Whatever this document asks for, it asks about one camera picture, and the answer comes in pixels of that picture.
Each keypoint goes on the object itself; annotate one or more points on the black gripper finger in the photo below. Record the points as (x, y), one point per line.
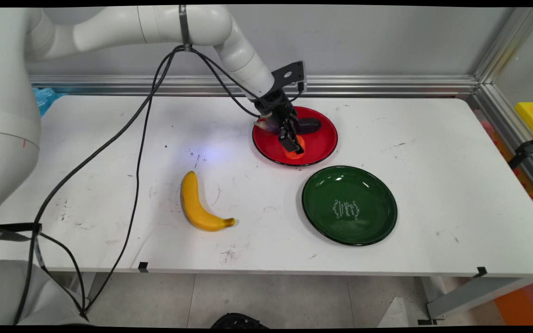
(287, 136)
(299, 138)

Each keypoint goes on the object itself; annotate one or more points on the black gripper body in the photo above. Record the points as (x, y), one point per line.
(273, 106)

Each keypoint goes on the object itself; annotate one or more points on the orange round fruit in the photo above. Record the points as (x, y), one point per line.
(294, 155)

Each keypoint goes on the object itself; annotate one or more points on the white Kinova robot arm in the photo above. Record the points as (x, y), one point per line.
(109, 32)

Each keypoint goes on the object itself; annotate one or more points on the purple eggplant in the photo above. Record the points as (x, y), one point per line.
(310, 125)

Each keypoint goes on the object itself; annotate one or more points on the red round plate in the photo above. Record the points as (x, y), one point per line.
(322, 138)

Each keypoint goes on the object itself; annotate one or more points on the green round plate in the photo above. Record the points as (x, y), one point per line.
(368, 208)

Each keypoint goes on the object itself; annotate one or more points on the yellow banana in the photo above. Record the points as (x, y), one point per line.
(192, 208)

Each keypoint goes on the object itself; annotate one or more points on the black wheeled base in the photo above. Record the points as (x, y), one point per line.
(238, 321)

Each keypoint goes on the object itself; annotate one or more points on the black tape marker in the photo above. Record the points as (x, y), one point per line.
(481, 271)
(143, 267)

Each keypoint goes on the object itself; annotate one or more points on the black clamp stand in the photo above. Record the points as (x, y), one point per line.
(525, 149)

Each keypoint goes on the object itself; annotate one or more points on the blue plastic bag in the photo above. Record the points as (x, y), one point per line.
(44, 99)

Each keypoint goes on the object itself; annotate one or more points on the grey table leg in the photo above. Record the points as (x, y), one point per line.
(474, 296)

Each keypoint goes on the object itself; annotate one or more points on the orange box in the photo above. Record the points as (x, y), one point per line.
(525, 305)

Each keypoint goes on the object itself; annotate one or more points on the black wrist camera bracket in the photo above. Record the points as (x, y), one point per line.
(289, 73)

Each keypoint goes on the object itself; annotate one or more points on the long aluminium frame rail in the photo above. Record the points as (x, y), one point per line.
(363, 84)

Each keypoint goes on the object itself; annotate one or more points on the aluminium side frame rail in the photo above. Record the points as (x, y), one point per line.
(507, 120)

